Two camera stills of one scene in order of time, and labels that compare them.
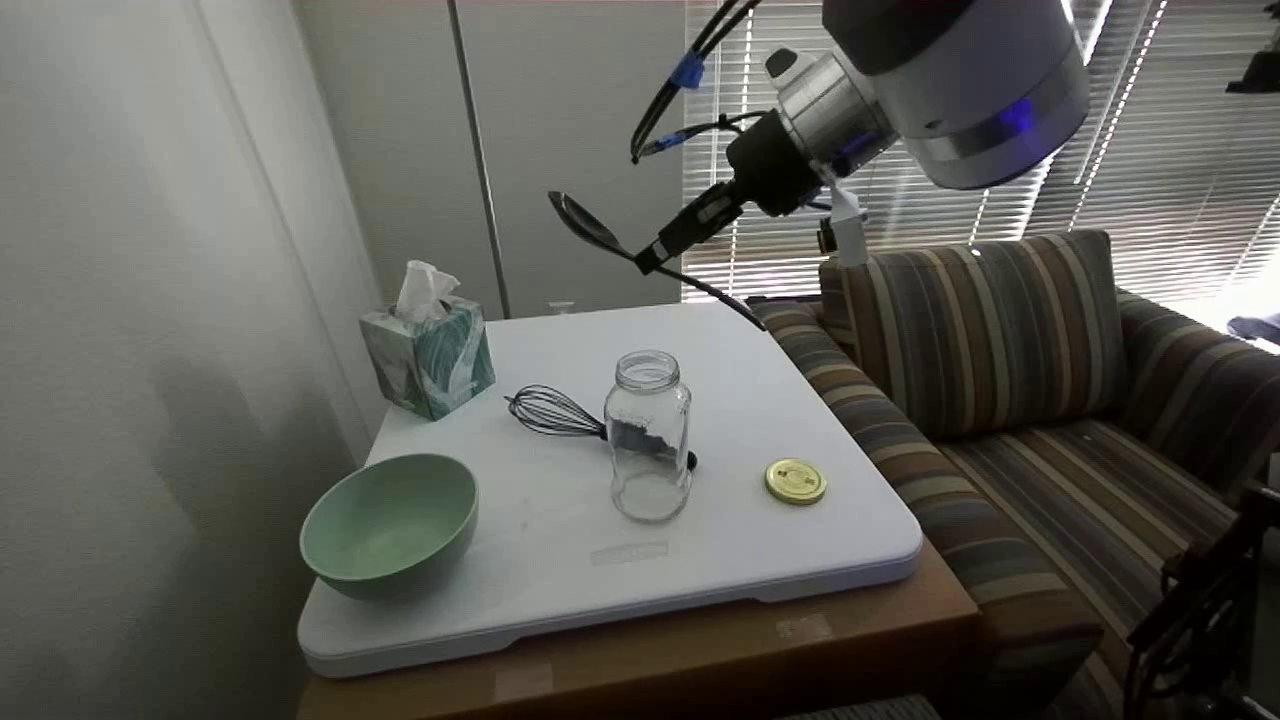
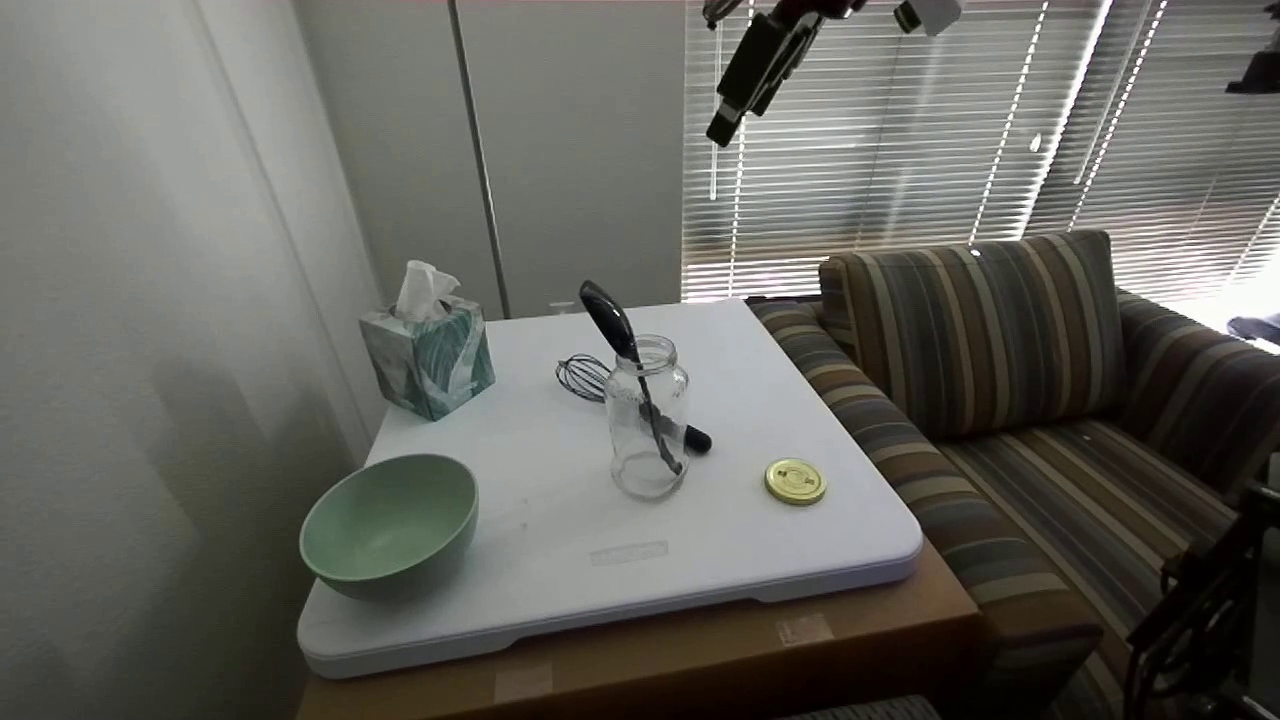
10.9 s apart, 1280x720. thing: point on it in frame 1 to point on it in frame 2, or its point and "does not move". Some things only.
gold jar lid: (793, 483) does not move
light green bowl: (390, 525) does not move
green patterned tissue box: (428, 353) does not move
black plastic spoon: (588, 225) to (617, 322)
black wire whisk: (554, 404) to (596, 380)
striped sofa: (1058, 439) does not move
